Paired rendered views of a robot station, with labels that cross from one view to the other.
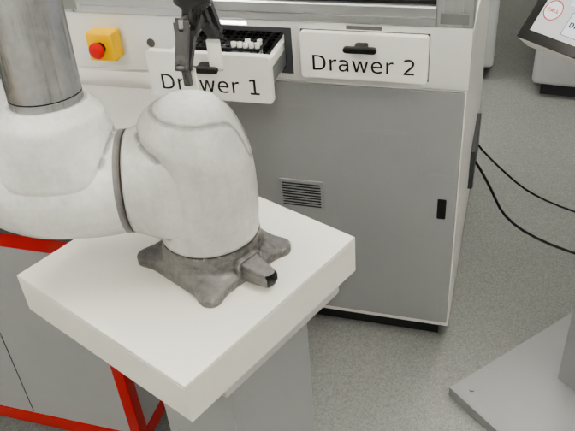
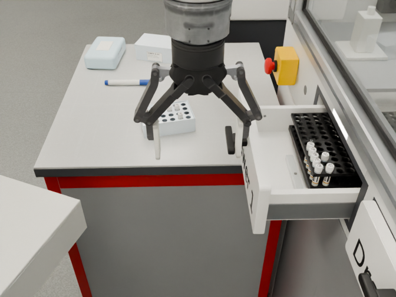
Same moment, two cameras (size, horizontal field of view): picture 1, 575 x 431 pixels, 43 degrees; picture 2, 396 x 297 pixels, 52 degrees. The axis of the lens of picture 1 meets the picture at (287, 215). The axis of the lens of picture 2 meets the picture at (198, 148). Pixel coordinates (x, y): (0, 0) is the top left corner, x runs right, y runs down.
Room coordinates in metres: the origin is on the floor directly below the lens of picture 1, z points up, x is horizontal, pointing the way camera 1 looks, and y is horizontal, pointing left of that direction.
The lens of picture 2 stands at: (1.19, -0.36, 1.35)
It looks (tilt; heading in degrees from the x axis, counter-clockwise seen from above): 39 degrees down; 69
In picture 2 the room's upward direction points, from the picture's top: straight up
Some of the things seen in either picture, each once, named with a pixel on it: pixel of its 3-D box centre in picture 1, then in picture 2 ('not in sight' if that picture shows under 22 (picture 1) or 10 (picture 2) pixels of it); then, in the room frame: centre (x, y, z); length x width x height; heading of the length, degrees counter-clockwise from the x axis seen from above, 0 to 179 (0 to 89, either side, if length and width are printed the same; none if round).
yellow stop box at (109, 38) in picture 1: (103, 44); (284, 65); (1.71, 0.41, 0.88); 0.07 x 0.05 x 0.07; 71
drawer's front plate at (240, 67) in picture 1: (210, 75); (250, 153); (1.48, 0.14, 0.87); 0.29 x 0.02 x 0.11; 71
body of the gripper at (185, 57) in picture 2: (193, 5); (197, 64); (1.38, 0.15, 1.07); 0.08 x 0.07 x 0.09; 161
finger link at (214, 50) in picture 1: (215, 55); (238, 136); (1.45, 0.12, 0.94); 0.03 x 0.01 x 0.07; 71
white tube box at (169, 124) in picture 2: not in sight; (166, 118); (1.41, 0.43, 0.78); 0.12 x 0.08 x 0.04; 173
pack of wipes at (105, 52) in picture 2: not in sight; (105, 52); (1.34, 0.84, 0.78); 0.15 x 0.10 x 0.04; 64
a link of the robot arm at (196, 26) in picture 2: not in sight; (197, 15); (1.38, 0.15, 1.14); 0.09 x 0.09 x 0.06
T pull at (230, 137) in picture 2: (203, 67); (236, 139); (1.46, 0.15, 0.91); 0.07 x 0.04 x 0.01; 71
